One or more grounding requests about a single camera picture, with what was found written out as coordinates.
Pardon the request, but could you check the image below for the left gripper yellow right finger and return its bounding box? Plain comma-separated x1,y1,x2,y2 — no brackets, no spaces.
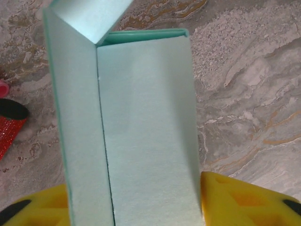
199,171,301,226

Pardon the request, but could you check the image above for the pink toy microphone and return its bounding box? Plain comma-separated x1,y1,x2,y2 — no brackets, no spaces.
0,79,10,97

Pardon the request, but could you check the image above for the light teal paper box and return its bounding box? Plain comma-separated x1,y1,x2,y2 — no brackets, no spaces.
42,0,205,226

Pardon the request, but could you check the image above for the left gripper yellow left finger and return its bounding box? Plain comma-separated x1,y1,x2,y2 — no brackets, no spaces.
0,185,71,226

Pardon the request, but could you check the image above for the red glitter tube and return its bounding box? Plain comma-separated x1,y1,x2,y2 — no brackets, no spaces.
0,98,30,161

